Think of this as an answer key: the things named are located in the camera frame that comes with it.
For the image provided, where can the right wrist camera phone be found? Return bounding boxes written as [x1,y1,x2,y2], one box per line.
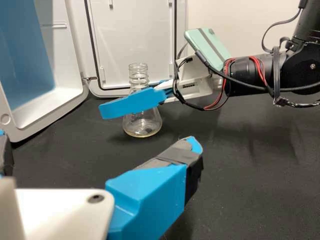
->
[184,27,232,76]

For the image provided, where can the white incubator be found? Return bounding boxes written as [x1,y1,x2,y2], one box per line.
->
[0,0,85,144]

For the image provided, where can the black cable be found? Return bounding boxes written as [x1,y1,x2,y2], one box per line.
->
[194,0,320,109]

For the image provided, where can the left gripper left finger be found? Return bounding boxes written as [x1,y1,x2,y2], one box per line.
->
[0,128,14,176]

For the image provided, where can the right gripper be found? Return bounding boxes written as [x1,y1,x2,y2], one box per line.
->
[98,56,226,120]

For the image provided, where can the incubator door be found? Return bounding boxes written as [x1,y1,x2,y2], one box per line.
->
[64,0,189,99]

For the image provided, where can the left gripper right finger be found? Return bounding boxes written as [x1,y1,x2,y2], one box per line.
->
[104,135,205,240]

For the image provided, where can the clear flask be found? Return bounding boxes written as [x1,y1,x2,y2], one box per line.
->
[122,62,164,138]

